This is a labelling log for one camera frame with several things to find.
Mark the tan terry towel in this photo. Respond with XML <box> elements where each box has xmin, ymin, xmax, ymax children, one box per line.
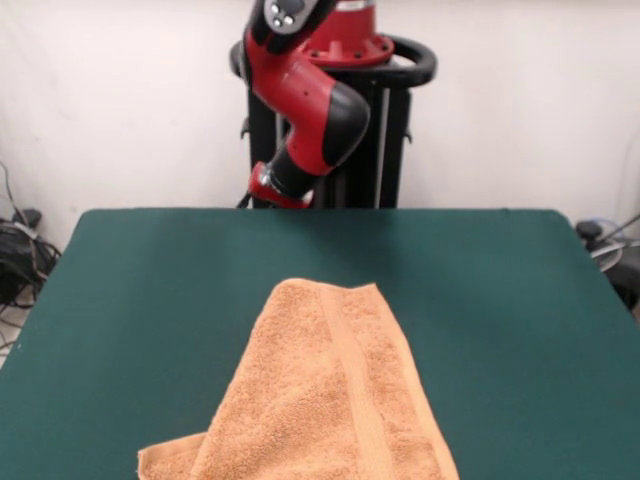
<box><xmin>136</xmin><ymin>278</ymin><xmax>461</xmax><ymax>480</ymax></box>

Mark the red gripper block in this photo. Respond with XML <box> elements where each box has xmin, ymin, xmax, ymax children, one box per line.
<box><xmin>236</xmin><ymin>169</ymin><xmax>315</xmax><ymax>209</ymax></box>

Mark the round black base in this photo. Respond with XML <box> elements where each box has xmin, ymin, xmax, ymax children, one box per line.
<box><xmin>602</xmin><ymin>247</ymin><xmax>640</xmax><ymax>314</ymax></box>

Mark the dark green table cloth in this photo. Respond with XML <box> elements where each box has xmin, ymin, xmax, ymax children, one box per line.
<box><xmin>0</xmin><ymin>207</ymin><xmax>640</xmax><ymax>480</ymax></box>

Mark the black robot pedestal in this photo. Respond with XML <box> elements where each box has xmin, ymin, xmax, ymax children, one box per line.
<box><xmin>228</xmin><ymin>32</ymin><xmax>440</xmax><ymax>210</ymax></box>

